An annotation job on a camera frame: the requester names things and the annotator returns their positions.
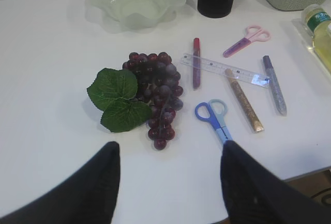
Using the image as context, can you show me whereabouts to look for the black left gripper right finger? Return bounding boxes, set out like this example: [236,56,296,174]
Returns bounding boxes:
[220,140,330,223]

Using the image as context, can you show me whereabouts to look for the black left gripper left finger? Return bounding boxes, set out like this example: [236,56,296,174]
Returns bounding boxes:
[1,141,121,223]

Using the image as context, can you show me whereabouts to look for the purple artificial grape bunch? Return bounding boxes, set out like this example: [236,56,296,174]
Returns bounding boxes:
[87,52,184,151]

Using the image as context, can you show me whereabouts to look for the yellow tea bottle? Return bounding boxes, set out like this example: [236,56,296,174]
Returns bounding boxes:
[302,4,330,73]

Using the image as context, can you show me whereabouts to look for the gold glitter glue pen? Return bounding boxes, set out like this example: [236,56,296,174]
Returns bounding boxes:
[225,69,264,132]

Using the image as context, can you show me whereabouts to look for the silver blue glitter glue pen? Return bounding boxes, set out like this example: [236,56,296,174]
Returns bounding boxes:
[263,55,287,116]

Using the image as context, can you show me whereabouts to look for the clear plastic ruler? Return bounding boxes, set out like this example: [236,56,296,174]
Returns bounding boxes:
[180,53,269,88]

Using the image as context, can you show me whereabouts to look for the red glitter glue pen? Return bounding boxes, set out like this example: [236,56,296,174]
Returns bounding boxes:
[192,38,201,89]

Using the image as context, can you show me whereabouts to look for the blue scissors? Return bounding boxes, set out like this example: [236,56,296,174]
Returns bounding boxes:
[194,99,233,145]

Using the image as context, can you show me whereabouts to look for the pink purple scissors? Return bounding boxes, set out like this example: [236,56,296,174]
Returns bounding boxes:
[222,25,271,58]

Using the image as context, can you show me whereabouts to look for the green wavy glass bowl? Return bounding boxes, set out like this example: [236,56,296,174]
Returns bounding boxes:
[85,0,186,33]

